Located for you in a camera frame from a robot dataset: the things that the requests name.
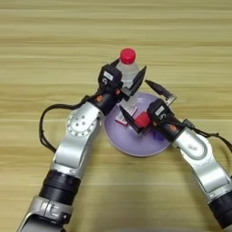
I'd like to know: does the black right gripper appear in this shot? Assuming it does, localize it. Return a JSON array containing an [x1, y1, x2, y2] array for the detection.
[[144, 79, 190, 143]]

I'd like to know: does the flat purple rectangular block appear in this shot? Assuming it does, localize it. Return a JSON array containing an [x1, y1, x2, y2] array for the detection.
[[151, 128, 166, 142]]

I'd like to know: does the round lilac plate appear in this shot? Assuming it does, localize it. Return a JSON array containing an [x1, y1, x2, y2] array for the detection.
[[102, 92, 173, 159]]

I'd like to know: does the right black box white label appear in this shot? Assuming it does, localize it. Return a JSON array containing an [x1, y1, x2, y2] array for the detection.
[[146, 98, 175, 122]]

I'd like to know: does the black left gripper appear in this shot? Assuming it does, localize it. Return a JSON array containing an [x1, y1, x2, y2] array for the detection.
[[88, 58, 148, 135]]

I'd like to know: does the left black box white label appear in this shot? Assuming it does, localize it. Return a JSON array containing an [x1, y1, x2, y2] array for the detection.
[[97, 63, 123, 91]]

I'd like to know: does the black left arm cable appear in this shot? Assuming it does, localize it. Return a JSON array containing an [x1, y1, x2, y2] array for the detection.
[[38, 95, 93, 154]]

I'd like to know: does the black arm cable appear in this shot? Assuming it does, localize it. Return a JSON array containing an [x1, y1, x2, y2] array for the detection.
[[38, 95, 93, 154], [169, 119, 232, 152]]

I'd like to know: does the black box white label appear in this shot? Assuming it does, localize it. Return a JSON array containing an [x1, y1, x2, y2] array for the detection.
[[97, 63, 123, 91], [146, 98, 175, 122]]

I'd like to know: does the pink white eraser box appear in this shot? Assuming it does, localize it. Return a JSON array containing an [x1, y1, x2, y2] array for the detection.
[[114, 103, 139, 127]]

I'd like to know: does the red cube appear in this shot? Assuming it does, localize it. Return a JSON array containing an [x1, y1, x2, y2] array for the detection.
[[133, 111, 151, 130]]

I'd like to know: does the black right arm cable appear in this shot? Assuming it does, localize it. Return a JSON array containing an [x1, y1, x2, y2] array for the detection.
[[169, 119, 232, 152]]

